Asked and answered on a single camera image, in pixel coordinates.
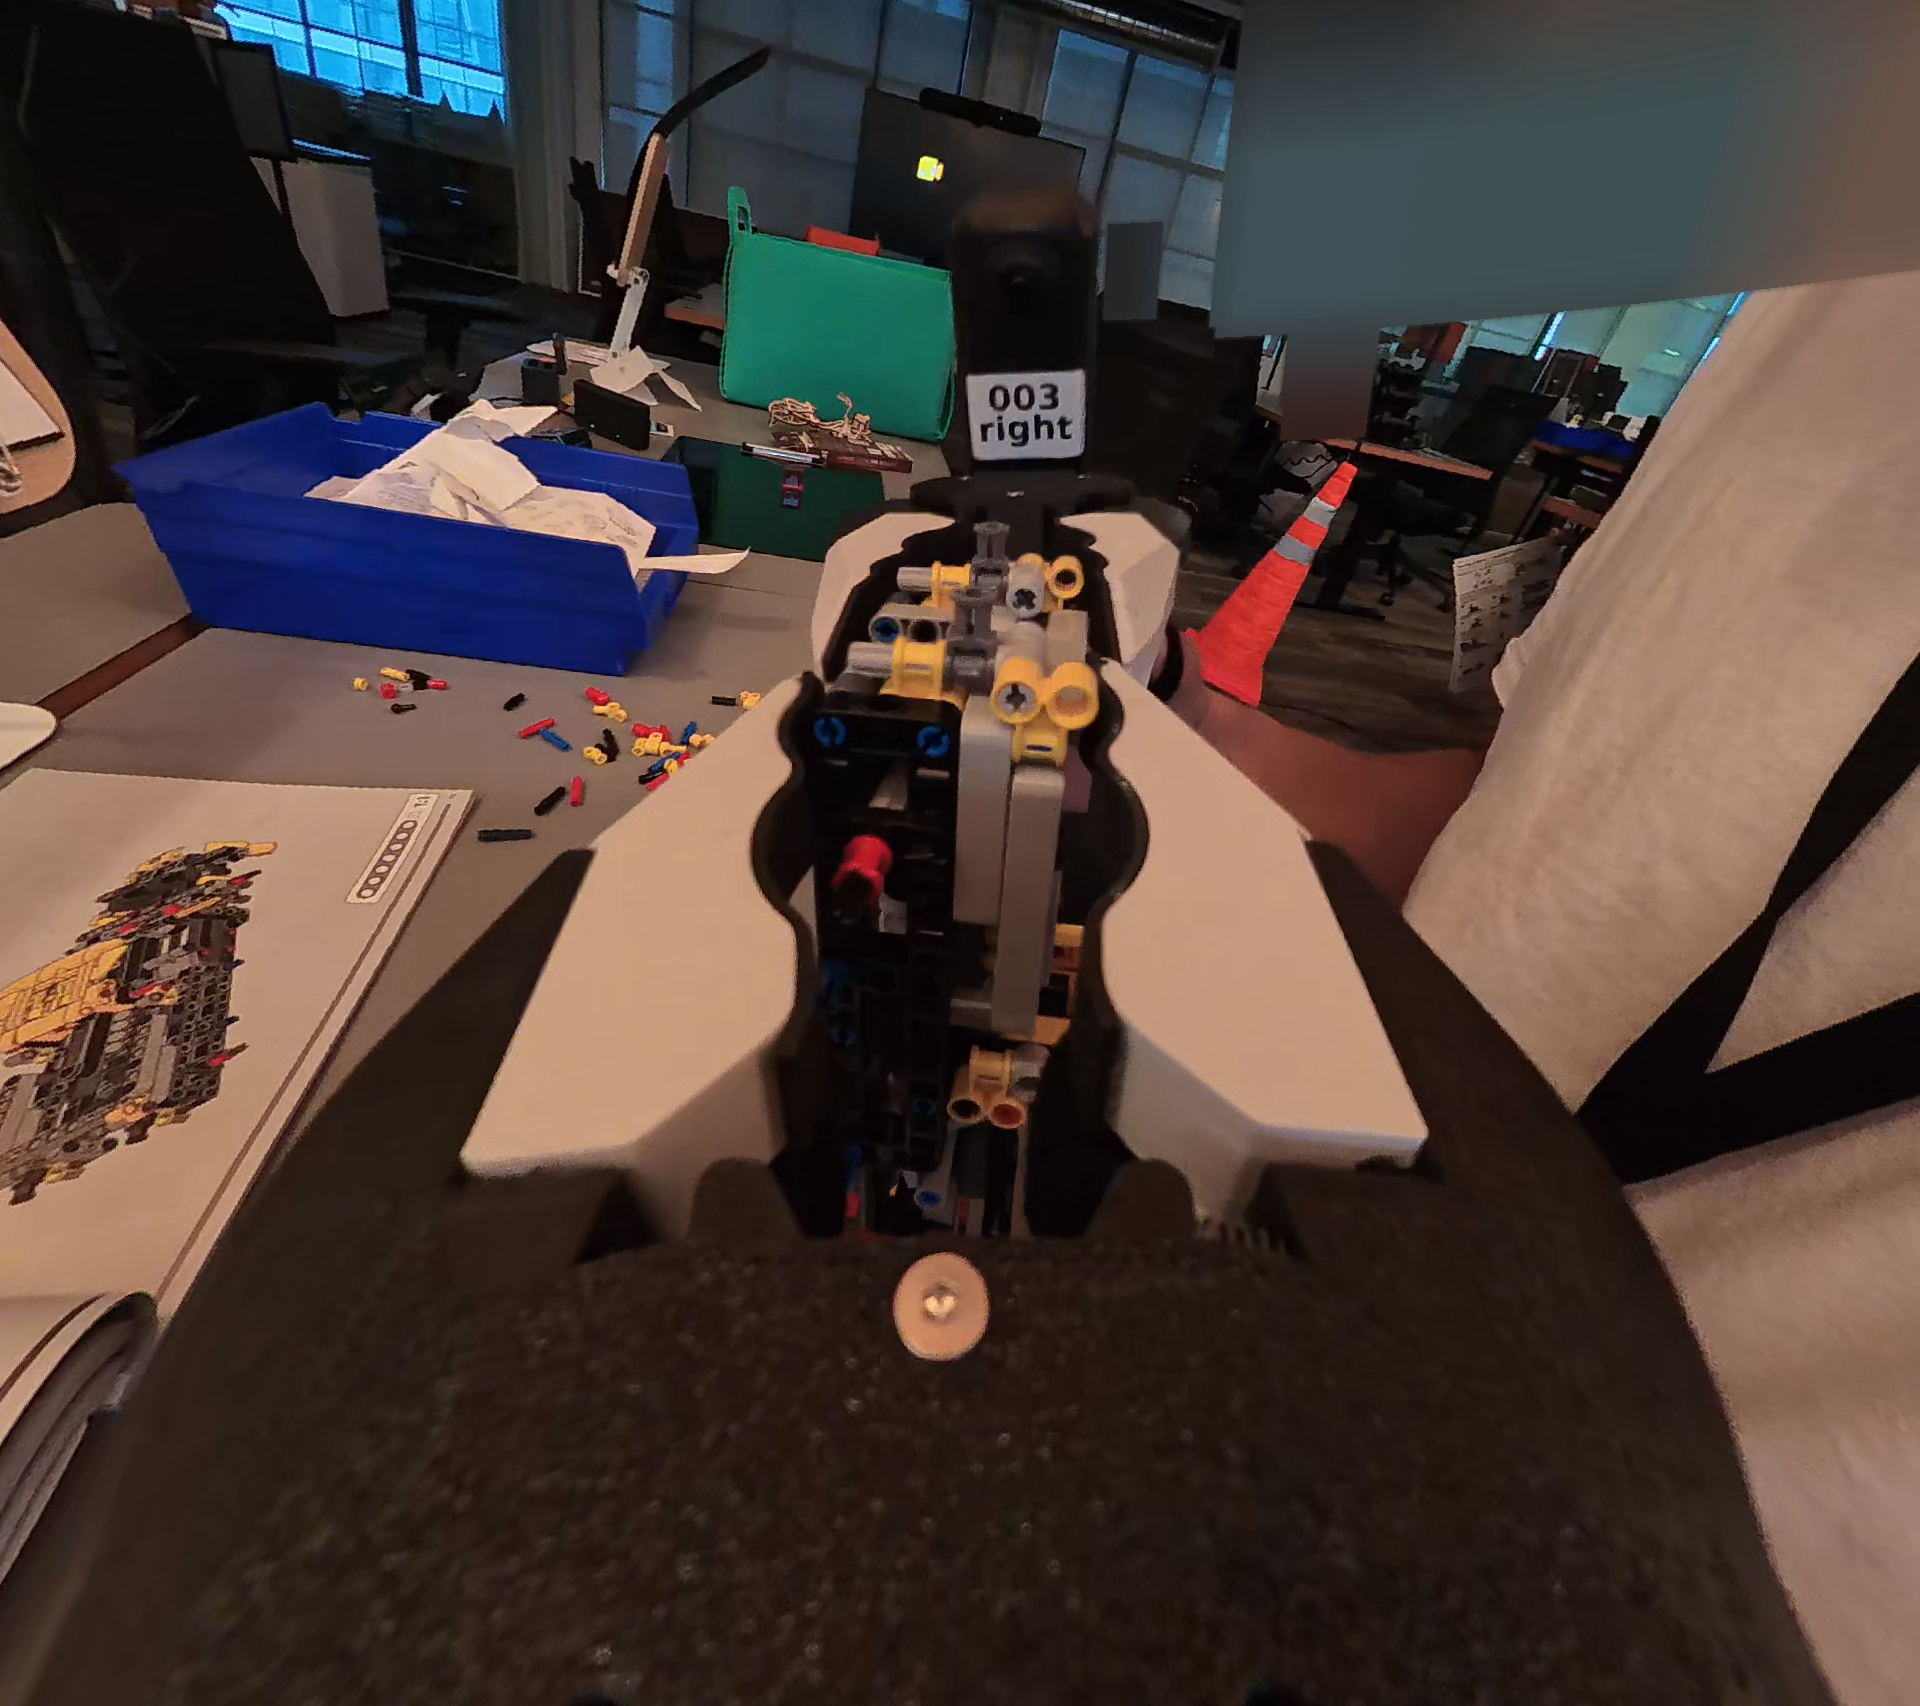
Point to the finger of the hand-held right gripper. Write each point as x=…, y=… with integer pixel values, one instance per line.
x=855, y=567
x=1143, y=597

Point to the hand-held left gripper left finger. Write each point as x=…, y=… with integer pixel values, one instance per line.
x=645, y=970

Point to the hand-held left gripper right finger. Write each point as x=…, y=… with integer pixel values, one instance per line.
x=1260, y=986

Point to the partly built toy car model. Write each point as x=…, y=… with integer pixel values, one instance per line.
x=991, y=836

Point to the person's right forearm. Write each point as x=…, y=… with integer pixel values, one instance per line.
x=1351, y=790

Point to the desk lamp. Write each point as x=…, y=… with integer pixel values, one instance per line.
x=645, y=220

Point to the grey desk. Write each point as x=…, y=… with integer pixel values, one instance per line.
x=224, y=717

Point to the orange traffic cone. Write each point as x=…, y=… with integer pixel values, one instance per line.
x=1260, y=611

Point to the brown toy model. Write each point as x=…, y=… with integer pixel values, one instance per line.
x=824, y=431

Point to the black television screen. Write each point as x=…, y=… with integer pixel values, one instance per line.
x=901, y=176

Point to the green plastic bin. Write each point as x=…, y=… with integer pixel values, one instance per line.
x=841, y=311

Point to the large scatter of coloured pins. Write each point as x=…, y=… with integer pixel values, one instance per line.
x=652, y=739

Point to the printed paper sheet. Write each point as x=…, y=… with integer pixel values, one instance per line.
x=1501, y=611

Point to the small cluster of coloured pins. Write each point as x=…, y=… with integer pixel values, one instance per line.
x=398, y=682

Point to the crumpled white paper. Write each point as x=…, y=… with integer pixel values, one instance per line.
x=450, y=477

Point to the open instruction booklet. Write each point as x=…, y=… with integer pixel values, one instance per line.
x=224, y=956

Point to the blue plastic bin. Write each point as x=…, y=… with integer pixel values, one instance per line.
x=375, y=580

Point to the dark board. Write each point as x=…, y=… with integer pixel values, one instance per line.
x=150, y=236

